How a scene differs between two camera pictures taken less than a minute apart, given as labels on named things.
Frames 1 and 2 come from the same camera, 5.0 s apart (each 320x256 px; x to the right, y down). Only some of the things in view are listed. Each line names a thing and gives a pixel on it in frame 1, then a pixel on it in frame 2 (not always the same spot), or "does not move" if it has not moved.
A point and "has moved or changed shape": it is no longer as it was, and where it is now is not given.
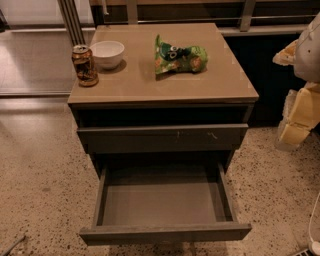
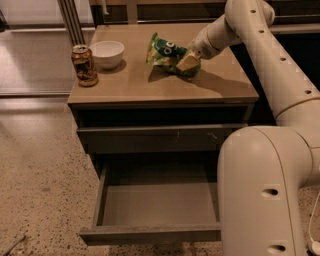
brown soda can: (84, 61) does not move
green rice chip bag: (172, 59) has moved or changed shape
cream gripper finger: (291, 134) to (188, 62)
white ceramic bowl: (108, 53) does not move
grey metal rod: (15, 244) does not move
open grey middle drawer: (140, 202) does not move
